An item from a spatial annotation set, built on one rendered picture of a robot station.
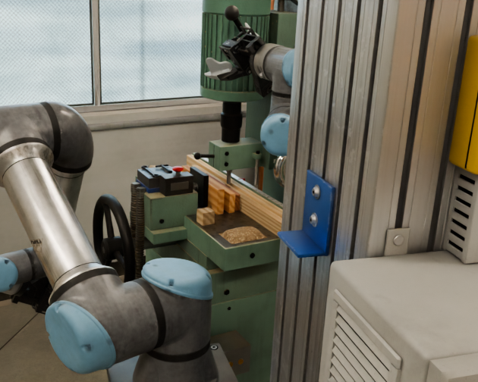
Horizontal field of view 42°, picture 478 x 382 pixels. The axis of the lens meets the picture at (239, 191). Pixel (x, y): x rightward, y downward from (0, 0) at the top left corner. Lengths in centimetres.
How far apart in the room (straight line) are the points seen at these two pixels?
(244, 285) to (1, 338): 150
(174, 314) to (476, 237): 50
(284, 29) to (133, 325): 96
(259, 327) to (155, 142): 160
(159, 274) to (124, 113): 207
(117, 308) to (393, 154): 50
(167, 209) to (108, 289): 68
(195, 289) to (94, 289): 16
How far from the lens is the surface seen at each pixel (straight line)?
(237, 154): 172
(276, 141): 112
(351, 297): 64
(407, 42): 64
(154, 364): 109
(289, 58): 124
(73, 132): 123
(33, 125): 120
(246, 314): 169
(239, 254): 150
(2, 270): 146
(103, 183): 309
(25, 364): 273
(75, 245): 104
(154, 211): 162
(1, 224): 301
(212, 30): 163
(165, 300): 101
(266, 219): 159
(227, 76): 145
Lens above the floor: 151
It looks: 19 degrees down
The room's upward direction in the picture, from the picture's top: 3 degrees clockwise
